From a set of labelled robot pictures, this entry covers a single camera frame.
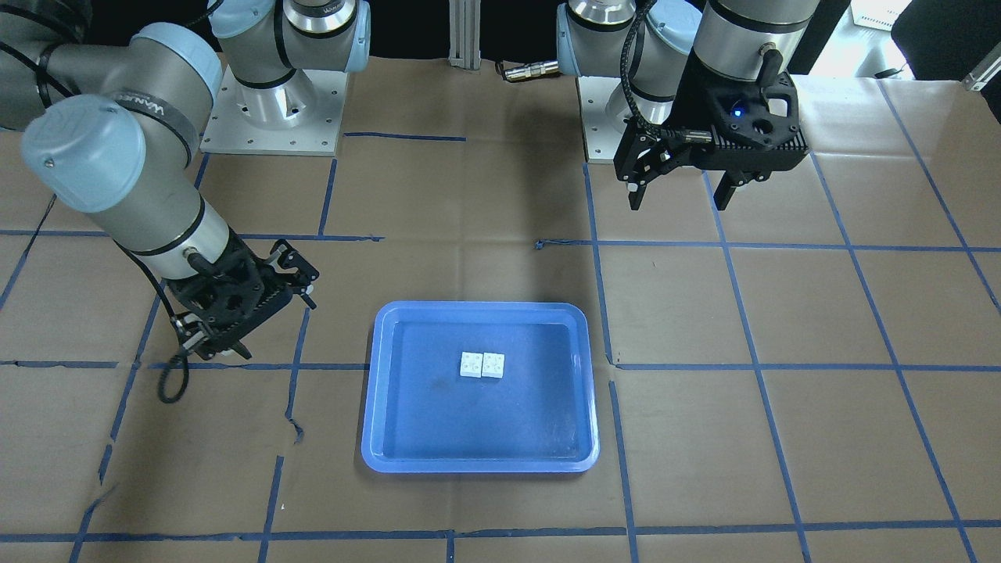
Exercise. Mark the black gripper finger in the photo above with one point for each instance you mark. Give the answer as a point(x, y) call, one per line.
point(639, 175)
point(297, 273)
point(731, 181)
point(205, 347)

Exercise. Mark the white block from camera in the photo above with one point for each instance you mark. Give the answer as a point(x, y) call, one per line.
point(492, 365)

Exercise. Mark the blue plastic tray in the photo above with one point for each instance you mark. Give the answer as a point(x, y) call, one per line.
point(422, 417)

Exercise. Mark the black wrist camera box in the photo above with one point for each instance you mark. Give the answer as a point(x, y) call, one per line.
point(754, 123)

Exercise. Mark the aluminium frame post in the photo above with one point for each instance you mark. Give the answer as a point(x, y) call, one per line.
point(464, 34)

